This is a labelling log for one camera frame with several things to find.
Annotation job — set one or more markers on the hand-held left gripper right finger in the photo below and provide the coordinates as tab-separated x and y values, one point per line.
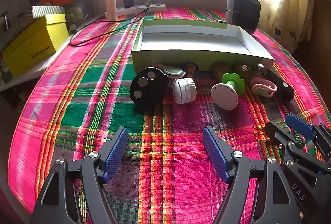
216	154

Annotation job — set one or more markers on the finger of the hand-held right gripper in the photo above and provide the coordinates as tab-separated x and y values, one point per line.
276	133
300	125

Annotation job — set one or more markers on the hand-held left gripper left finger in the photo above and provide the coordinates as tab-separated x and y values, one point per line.
117	151

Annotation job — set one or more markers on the black rectangular device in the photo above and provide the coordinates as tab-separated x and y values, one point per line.
281	87

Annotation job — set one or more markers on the green white spool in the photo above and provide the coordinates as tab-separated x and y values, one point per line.
223	96

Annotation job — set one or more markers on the white knob stamp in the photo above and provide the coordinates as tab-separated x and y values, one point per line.
260	66

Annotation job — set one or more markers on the white round jar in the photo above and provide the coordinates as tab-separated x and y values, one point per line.
184	89

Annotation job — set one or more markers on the black disc with metal buttons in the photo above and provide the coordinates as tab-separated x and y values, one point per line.
155	89

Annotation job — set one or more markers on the brown walnut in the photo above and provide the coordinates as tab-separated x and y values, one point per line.
241	69
219	68

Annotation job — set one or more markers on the blue orange knitted toy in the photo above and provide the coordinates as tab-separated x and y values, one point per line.
192	67

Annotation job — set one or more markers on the pink clip with grey pad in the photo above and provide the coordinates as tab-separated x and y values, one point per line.
173	71

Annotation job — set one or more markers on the white green cardboard box tray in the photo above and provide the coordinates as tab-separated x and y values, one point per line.
191	40

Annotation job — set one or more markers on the pink green plaid blanket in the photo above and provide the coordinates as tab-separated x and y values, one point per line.
77	100

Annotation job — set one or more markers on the cream heart print curtain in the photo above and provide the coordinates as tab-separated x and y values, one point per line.
289	6

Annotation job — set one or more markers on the grey black fan heater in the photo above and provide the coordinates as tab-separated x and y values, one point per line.
243	13

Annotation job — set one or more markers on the black heater plug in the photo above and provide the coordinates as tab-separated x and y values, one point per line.
222	20

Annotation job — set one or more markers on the yellow box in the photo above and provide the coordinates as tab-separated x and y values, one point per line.
31	43

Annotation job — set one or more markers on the clear plastic storage box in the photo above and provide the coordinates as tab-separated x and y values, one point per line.
77	12

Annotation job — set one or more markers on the white blue power strip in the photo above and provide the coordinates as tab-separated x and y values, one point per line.
155	7

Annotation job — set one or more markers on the cream tube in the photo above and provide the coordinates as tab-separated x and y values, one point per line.
110	1

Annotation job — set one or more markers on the black charger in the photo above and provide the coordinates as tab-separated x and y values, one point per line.
128	0

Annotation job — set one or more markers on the white plug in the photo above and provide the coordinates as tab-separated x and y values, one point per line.
150	2

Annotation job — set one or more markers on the green white striped box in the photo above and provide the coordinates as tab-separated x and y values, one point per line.
47	10

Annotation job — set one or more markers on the grey chevron box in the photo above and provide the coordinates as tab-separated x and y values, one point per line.
15	26

